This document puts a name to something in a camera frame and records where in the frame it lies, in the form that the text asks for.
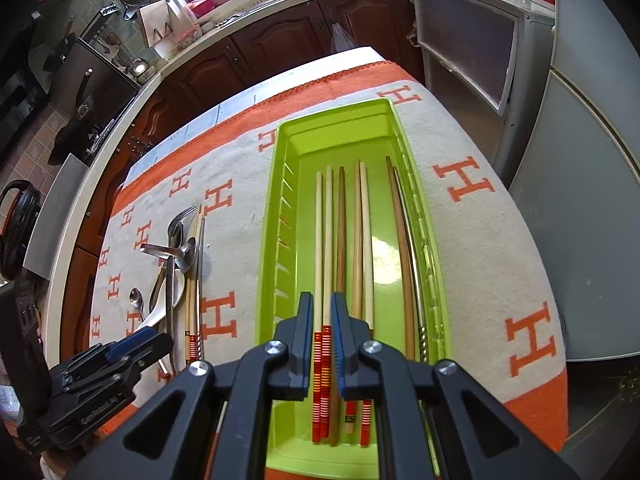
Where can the red-striped bamboo chopstick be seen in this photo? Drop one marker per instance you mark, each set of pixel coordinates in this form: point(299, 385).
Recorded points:
point(328, 240)
point(318, 240)
point(219, 425)
point(366, 260)

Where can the steel splash guard panel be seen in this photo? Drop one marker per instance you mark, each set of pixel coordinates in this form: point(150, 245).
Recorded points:
point(55, 220)

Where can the green plastic tray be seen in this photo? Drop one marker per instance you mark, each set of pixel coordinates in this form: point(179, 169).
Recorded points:
point(305, 160)

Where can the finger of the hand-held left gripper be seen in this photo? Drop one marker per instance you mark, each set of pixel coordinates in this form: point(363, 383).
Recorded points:
point(147, 355)
point(131, 342)

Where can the large steel spoon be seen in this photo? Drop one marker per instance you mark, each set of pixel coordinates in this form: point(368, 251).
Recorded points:
point(186, 257)

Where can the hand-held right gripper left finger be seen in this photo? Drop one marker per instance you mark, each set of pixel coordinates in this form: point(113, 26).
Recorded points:
point(302, 340)

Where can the white plastic bag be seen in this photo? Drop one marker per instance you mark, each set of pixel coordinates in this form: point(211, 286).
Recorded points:
point(341, 39)

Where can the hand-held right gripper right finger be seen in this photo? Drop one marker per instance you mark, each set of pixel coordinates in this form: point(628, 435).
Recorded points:
point(339, 355)

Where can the white ceramic spoon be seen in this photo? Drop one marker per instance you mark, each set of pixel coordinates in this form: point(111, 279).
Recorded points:
point(160, 310)

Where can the small steel spoon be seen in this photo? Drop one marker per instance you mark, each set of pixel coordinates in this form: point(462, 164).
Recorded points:
point(135, 297)

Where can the dark splash panel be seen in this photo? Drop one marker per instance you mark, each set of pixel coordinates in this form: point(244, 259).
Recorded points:
point(107, 80)

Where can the orange printed blanket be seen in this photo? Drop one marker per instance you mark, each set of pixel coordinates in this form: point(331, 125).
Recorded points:
point(475, 240)

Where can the black frying pan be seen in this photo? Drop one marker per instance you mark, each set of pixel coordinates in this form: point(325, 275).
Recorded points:
point(60, 55)

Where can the pale cutting board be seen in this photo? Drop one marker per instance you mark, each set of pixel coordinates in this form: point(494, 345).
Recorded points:
point(157, 22)

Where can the black electric cooker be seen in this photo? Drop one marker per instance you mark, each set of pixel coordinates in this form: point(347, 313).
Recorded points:
point(20, 215)

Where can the brown wooden chopstick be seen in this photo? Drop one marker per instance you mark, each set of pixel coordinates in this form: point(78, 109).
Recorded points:
point(341, 240)
point(400, 260)

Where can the small steel teapot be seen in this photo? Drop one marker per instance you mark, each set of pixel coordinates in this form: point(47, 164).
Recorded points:
point(138, 67)

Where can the red basin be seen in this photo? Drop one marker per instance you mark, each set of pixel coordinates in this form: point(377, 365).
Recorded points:
point(212, 2)

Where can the silver refrigerator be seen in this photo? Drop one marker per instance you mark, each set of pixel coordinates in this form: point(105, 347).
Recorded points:
point(590, 210)

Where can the grey metal-frame cabinet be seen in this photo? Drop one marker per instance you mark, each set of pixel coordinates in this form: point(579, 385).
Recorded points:
point(465, 35)

